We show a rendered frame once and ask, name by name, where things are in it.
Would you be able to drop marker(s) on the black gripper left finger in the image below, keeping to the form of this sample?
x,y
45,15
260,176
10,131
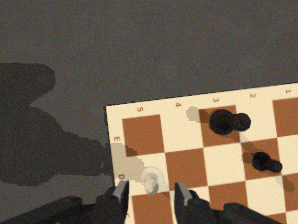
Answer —
x,y
69,210

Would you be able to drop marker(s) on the brown and cream chessboard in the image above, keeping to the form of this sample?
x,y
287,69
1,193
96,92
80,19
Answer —
x,y
174,135

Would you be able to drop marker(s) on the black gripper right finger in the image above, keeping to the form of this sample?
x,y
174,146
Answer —
x,y
198,210

